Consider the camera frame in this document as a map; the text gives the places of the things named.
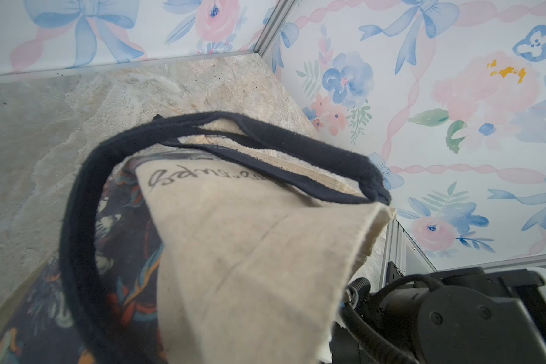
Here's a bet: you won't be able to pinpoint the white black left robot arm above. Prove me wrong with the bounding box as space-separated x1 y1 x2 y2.
329 268 546 363

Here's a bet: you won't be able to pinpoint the beige tote bag navy handles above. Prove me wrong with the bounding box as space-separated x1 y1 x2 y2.
0 111 397 364

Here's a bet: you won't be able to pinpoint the aluminium corner post left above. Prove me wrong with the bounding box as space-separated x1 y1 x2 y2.
253 0 297 57

